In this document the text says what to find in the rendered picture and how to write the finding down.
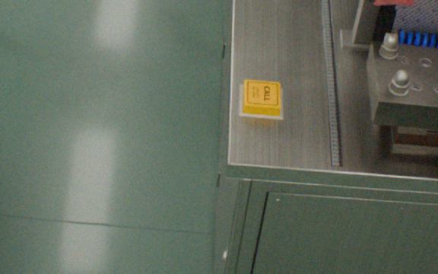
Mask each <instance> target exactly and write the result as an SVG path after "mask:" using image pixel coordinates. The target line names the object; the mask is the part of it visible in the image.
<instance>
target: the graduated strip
mask: <svg viewBox="0 0 438 274"><path fill-rule="evenodd" d="M320 1H321V4H322V29H323V43H324V53H325V70H326V85H327V99H328V127H329V143H330V157H332V162H331V167H343V163H342V150H341V127H340V114H339V102H338V79H337V66H335V42H334V31H333V18H332V7H331V0H320Z"/></svg>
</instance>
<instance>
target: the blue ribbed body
mask: <svg viewBox="0 0 438 274"><path fill-rule="evenodd" d="M416 35H417V36H416V37H413V33H412V32H411V31H410V32H408V36H407V37H406V36H405V31H404V30H402V31H401V33H400V36H398V43H399V44H409V45H412V46H426V47H435V48H438V40H437V35H436V34H433V36H432V39H431V40H429V38H430V35H429V33H425V34H424V38H421V36H422V35H421V33H419V32H417V33H416Z"/></svg>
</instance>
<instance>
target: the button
mask: <svg viewBox="0 0 438 274"><path fill-rule="evenodd" d="M280 112H281V84H280V83H277V82H267V81H257V80H247V79H246V80H245V81H244V82H243V113H245V114H255V115H266V116H280Z"/></svg>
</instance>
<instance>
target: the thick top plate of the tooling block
mask: <svg viewBox="0 0 438 274"><path fill-rule="evenodd" d="M382 44H383V43H382V42H379V41H371V45H370V50H369V53H368V57H367V62H366V67H367V75H368V83H369V92H370V109H371V116H372V124H376V125H386V126H404V127H414V128H423V129H438V48H435V47H426V46H412V45H409V44H399V43H398V57H397V58H396V59H392V60H388V59H384V58H383V57H381V55H380V54H379V49H380V48H381V46H382ZM400 70H405V71H406V72H407V73H408V76H409V79H408V81H409V85H408V93H407V94H406V95H405V96H404V97H396V96H395V95H393V94H392V93H391V92H390V90H389V85H390V84H391V83H392V79H393V78H394V77H395V74H396V72H398V71H400Z"/></svg>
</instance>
